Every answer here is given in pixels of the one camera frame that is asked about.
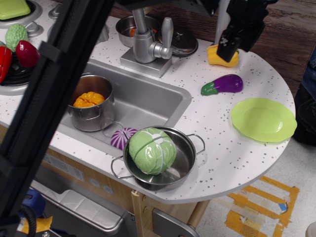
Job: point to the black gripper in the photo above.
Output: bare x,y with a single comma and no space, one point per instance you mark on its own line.
245,27

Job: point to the purple toy eggplant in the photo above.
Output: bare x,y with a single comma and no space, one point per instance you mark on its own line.
228,83

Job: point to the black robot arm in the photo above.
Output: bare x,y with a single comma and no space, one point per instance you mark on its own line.
63,58

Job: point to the green plastic plate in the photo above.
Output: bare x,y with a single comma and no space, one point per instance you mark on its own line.
263,120

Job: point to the yellow toy bell pepper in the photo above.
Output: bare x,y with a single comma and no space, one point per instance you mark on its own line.
215,59

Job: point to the steel pot lid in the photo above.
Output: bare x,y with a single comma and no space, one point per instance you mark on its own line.
183,43

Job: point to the silver toy faucet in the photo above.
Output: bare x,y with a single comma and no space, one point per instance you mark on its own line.
148,55

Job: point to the small steel pot at back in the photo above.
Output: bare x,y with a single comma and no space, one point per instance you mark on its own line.
126,28

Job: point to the grey toy sink basin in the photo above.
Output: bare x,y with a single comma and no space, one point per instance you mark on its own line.
140,102

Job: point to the grey curved pipe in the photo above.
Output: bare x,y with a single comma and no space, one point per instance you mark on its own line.
104,35

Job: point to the green toy cabbage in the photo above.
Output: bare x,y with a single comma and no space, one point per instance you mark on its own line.
152,150

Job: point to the purple striped toy onion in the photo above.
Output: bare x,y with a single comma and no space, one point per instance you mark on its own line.
120,137

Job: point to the tall steel pot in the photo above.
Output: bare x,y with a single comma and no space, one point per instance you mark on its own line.
97,117

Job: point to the orange toy pumpkin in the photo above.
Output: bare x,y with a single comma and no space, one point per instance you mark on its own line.
89,99

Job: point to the yellow tape on floor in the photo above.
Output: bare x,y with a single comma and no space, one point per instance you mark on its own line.
262,210

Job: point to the grey stove knob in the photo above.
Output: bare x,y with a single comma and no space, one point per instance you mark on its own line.
33,29

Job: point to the dark red toy strawberry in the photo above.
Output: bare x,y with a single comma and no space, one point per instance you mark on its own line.
28,56

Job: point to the black front stove burner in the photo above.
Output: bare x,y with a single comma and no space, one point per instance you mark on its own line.
16,80

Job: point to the green bumpy toy vegetable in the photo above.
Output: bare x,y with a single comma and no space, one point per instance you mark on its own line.
14,34

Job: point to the green toy lid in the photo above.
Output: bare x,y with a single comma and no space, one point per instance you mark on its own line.
13,8

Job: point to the red toy pepper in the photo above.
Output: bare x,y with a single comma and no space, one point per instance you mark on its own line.
5,62

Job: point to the grey oven door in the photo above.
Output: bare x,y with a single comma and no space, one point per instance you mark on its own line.
80,212

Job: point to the blue clamp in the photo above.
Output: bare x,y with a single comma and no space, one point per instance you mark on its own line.
35,201

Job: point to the steel pan with handles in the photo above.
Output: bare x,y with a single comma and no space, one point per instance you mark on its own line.
176,174

